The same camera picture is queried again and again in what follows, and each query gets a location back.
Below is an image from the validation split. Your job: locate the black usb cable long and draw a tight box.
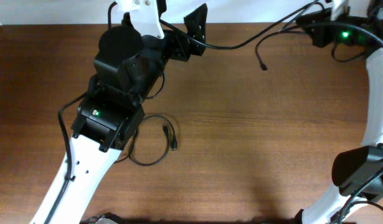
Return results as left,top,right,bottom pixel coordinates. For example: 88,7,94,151
159,0,328,72

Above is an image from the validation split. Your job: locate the black usb cable short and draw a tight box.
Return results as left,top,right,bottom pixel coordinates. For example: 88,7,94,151
114,114,178,167

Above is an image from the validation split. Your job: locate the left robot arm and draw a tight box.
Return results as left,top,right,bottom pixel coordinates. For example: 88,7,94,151
32,1,207,223

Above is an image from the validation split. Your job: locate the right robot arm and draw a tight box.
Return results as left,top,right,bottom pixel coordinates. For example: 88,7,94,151
292,1,383,223

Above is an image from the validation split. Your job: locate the black device at table edge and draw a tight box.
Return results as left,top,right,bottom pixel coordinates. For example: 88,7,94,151
80,212,126,224

